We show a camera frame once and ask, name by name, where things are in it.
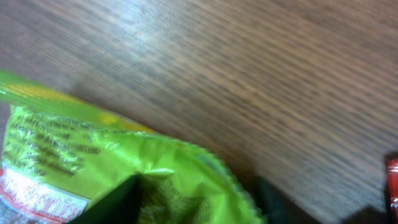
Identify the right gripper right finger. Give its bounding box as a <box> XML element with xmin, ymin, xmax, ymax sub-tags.
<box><xmin>253</xmin><ymin>177</ymin><xmax>320</xmax><ymax>224</ymax></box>

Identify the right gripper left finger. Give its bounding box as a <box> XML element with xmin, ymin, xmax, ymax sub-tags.
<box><xmin>68</xmin><ymin>175</ymin><xmax>143</xmax><ymax>224</ymax></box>

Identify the green snack bag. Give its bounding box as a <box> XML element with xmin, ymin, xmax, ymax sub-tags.
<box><xmin>1</xmin><ymin>72</ymin><xmax>267</xmax><ymax>224</ymax></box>

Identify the red Nescafe stick sachet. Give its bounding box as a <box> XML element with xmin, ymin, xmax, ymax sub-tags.
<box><xmin>387</xmin><ymin>159</ymin><xmax>397</xmax><ymax>224</ymax></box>

